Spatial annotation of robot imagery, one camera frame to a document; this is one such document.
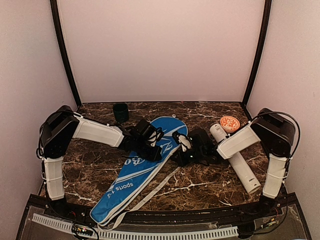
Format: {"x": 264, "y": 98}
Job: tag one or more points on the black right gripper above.
{"x": 181, "y": 161}

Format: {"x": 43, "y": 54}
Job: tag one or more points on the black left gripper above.
{"x": 153, "y": 157}

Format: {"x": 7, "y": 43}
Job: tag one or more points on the blue racket bag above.
{"x": 136, "y": 172}

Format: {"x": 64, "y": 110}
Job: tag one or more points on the white shuttlecock tube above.
{"x": 238, "y": 163}

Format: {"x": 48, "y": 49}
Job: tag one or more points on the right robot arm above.
{"x": 274, "y": 133}

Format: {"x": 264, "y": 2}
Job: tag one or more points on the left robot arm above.
{"x": 64, "y": 125}

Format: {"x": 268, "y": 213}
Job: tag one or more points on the dark green cup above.
{"x": 121, "y": 112}

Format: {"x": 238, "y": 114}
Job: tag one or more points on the orange patterned bowl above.
{"x": 229, "y": 123}

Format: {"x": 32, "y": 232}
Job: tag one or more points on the white slotted cable duct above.
{"x": 84, "y": 232}

